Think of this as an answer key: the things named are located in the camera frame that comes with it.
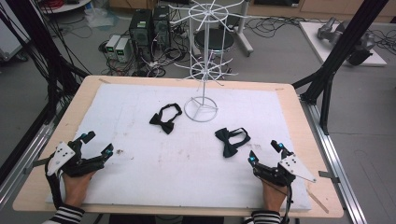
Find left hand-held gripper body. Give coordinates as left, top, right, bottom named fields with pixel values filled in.
left=46, top=141, right=106, bottom=178

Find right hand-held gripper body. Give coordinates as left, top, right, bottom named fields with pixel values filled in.
left=252, top=154, right=318, bottom=188

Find black bow tie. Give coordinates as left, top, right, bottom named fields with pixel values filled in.
left=148, top=103, right=183, bottom=135
left=214, top=127, right=252, bottom=159

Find white wire display rack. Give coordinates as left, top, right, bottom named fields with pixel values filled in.
left=167, top=0, right=250, bottom=123

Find person's right hand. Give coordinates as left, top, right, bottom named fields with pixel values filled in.
left=262, top=181, right=290, bottom=213

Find person's left hand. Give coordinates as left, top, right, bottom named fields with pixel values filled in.
left=63, top=170, right=98, bottom=207

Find wooden table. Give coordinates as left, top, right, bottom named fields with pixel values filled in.
left=12, top=75, right=346, bottom=219

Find thin wooden stick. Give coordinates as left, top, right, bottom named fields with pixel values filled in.
left=305, top=189, right=330, bottom=215

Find white foam mat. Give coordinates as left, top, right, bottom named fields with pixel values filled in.
left=46, top=82, right=313, bottom=213

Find grey power supply unit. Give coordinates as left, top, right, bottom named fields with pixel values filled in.
left=114, top=37, right=132, bottom=63
left=105, top=34, right=121, bottom=60

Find white floor board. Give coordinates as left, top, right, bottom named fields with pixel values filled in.
left=298, top=21, right=388, bottom=67

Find white stand leg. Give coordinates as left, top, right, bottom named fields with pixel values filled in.
left=233, top=0, right=255, bottom=58

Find large black computer tower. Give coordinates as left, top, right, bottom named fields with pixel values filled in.
left=128, top=8, right=154, bottom=63

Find clear plastic bag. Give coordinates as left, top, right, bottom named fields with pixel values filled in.
left=83, top=7, right=120, bottom=30

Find grey robot device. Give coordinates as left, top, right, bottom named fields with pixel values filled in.
left=317, top=16, right=377, bottom=66

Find black round stool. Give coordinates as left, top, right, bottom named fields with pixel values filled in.
left=193, top=28, right=235, bottom=53

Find white round table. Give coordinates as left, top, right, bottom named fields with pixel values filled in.
left=39, top=0, right=92, bottom=15

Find slim black computer tower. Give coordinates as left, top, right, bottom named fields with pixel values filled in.
left=151, top=5, right=172, bottom=49

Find metal bracket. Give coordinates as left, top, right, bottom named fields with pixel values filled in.
left=318, top=170, right=341, bottom=185
left=22, top=157, right=50, bottom=175

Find aluminium rail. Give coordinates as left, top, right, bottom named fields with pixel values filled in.
left=299, top=93, right=369, bottom=224
left=0, top=102, right=68, bottom=210

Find right hand-held gripper black cable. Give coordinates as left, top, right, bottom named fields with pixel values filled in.
left=281, top=182, right=294, bottom=224

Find hand-held gripper black cable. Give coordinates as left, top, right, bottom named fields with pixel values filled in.
left=281, top=182, right=294, bottom=224
left=44, top=157, right=64, bottom=210

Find left hand-held gripper black cable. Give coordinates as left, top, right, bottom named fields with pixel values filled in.
left=44, top=157, right=64, bottom=210

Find black metal frame with cables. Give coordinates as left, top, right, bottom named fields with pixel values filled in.
left=0, top=0, right=92, bottom=125

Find black metal frame strut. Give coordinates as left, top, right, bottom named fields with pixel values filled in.
left=291, top=0, right=390, bottom=136

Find black floor cables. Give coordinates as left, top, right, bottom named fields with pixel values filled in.
left=245, top=14, right=314, bottom=40

